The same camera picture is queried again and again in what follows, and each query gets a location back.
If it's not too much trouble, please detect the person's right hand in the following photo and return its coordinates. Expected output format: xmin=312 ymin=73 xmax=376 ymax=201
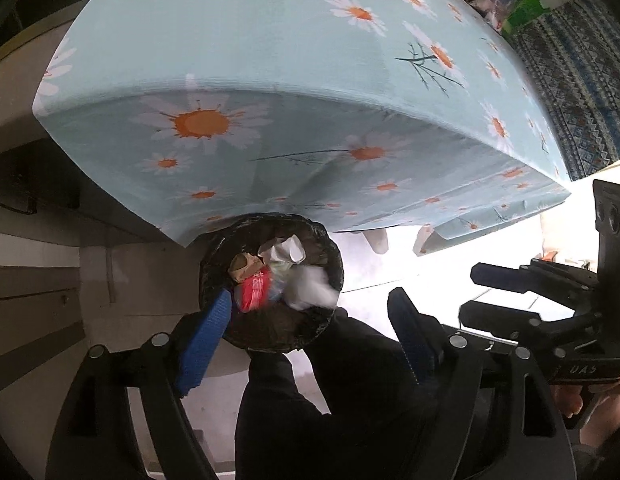
xmin=557 ymin=385 xmax=620 ymax=448

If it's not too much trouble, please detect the black lined waste bin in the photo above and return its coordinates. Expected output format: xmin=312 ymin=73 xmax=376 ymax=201
xmin=199 ymin=212 xmax=345 ymax=353

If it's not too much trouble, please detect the beige paper cup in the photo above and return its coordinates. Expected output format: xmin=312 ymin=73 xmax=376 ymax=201
xmin=229 ymin=251 xmax=265 ymax=283

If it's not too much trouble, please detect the red snack wrapper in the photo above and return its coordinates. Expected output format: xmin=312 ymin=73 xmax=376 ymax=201
xmin=234 ymin=267 xmax=273 ymax=313

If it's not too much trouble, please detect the blue daisy print tablecloth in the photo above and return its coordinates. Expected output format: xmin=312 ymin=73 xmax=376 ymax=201
xmin=32 ymin=0 xmax=573 ymax=256

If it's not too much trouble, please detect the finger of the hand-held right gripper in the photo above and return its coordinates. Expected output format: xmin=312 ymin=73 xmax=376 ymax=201
xmin=459 ymin=300 xmax=586 ymax=342
xmin=470 ymin=259 xmax=596 ymax=294

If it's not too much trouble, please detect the white table leg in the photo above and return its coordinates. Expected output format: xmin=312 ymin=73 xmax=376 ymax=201
xmin=365 ymin=227 xmax=391 ymax=256
xmin=412 ymin=225 xmax=435 ymax=257

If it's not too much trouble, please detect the white tissue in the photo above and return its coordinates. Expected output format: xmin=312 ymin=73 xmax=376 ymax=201
xmin=285 ymin=264 xmax=341 ymax=311

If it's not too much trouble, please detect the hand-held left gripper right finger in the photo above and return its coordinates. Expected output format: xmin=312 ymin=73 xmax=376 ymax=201
xmin=387 ymin=287 xmax=575 ymax=480

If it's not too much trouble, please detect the white paper cup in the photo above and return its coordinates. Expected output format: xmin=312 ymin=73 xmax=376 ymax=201
xmin=259 ymin=234 xmax=307 ymax=266

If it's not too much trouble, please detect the green plastic bag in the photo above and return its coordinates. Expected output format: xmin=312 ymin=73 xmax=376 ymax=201
xmin=504 ymin=0 xmax=550 ymax=36

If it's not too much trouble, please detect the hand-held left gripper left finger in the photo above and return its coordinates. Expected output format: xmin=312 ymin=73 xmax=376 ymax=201
xmin=45 ymin=287 xmax=235 ymax=480

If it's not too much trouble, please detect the blue patterned cloth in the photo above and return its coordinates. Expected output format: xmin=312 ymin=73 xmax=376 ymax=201
xmin=510 ymin=0 xmax=620 ymax=181

